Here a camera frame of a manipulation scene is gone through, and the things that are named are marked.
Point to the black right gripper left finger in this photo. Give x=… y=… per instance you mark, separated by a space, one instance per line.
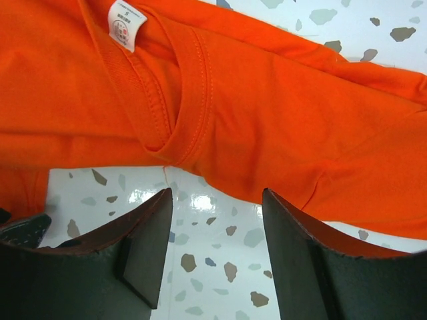
x=112 y=272

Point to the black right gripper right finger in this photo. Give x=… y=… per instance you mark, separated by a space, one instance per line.
x=320 y=272

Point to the orange t shirt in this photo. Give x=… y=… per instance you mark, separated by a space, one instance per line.
x=243 y=104

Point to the white garment label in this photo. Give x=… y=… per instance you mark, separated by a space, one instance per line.
x=124 y=22

